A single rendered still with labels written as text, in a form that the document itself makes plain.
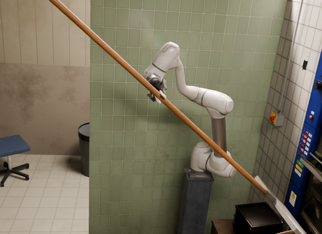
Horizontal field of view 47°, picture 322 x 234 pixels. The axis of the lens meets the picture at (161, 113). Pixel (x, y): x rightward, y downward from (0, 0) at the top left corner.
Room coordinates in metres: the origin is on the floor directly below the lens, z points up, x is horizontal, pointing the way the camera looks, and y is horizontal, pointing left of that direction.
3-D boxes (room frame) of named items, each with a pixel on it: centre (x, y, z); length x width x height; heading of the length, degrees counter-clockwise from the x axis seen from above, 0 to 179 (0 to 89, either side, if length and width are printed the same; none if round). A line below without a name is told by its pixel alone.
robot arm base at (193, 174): (2.69, -0.34, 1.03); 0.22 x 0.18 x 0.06; 97
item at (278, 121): (2.92, -0.98, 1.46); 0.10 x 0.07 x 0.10; 11
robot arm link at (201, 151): (2.69, -0.36, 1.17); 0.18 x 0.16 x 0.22; 51
